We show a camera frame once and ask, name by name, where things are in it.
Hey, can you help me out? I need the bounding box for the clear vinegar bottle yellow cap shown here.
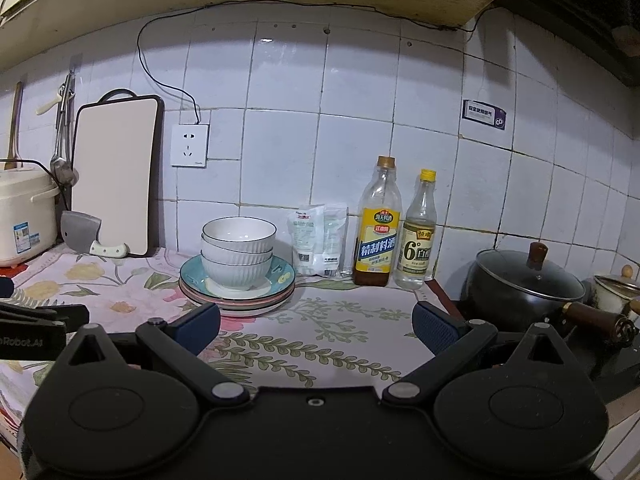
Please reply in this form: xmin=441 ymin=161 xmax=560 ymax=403
xmin=394 ymin=168 xmax=439 ymax=290

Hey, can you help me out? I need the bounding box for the white seasoning packet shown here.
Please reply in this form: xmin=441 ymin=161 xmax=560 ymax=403
xmin=287 ymin=205 xmax=327 ymax=277

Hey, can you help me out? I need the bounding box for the blue wall sticker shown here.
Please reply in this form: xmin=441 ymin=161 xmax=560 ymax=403
xmin=461 ymin=98 xmax=509 ymax=134

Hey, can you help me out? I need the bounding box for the small white enamel pot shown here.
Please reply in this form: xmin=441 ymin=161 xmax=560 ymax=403
xmin=592 ymin=264 xmax=640 ymax=327

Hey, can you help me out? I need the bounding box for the blue fried egg plate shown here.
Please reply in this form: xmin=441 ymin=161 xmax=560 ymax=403
xmin=179 ymin=254 xmax=297 ymax=297

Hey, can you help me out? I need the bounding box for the range hood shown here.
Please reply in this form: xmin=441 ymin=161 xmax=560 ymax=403
xmin=499 ymin=0 xmax=640 ymax=87

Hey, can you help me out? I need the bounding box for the hanging metal ladle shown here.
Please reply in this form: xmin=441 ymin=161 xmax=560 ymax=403
xmin=56 ymin=72 xmax=80 ymax=186

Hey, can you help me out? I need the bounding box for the wooden spatula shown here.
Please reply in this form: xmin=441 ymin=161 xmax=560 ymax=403
xmin=3 ymin=81 xmax=25 ymax=170

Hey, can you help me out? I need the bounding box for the white rice cooker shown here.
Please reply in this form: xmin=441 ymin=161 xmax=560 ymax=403
xmin=0 ymin=162 xmax=60 ymax=268

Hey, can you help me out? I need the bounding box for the floral tablecloth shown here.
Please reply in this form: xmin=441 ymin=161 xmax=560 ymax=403
xmin=0 ymin=245 xmax=454 ymax=442

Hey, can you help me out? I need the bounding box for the steel cleaver white handle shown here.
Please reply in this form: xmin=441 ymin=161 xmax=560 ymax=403
xmin=59 ymin=209 xmax=131 ymax=260

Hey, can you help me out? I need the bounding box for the white sun print plate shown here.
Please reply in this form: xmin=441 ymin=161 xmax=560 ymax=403
xmin=187 ymin=292 xmax=292 ymax=318

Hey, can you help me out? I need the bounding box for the clear seasoning packet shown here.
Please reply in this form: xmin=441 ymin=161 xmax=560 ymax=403
xmin=322 ymin=203 xmax=350 ymax=278

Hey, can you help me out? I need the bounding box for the white handled peeler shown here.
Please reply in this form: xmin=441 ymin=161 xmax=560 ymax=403
xmin=35 ymin=94 xmax=64 ymax=116

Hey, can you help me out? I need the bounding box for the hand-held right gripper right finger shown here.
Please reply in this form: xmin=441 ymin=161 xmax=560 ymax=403
xmin=382 ymin=301 xmax=584 ymax=405

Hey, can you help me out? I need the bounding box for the cream cutting board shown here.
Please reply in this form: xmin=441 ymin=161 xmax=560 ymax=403
xmin=71 ymin=88 xmax=165 ymax=258

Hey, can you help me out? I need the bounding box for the black wall cable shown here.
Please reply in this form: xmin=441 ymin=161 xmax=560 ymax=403
xmin=136 ymin=2 xmax=479 ymax=126

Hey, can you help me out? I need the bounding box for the black rice cooker cord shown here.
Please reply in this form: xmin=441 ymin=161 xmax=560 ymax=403
xmin=0 ymin=158 xmax=71 ymax=212

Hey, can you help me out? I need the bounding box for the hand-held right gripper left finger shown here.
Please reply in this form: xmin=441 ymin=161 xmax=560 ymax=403
xmin=52 ymin=303 xmax=251 ymax=407

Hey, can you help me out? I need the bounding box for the hanging metal spoon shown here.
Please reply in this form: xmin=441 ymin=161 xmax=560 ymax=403
xmin=49 ymin=87 xmax=68 ymax=173

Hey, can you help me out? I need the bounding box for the cooking wine bottle yellow label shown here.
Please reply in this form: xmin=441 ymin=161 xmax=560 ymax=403
xmin=353 ymin=155 xmax=403 ymax=288

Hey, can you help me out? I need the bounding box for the black cooking pot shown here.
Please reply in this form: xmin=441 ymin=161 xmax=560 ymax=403
xmin=459 ymin=260 xmax=640 ymax=346

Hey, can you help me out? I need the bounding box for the white wall socket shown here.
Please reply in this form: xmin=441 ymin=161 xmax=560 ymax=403
xmin=171 ymin=123 xmax=210 ymax=168

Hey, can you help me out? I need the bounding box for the white ribbed bowl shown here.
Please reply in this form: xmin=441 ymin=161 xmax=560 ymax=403
xmin=201 ymin=252 xmax=274 ymax=292
xmin=201 ymin=216 xmax=278 ymax=254
xmin=200 ymin=237 xmax=275 ymax=266

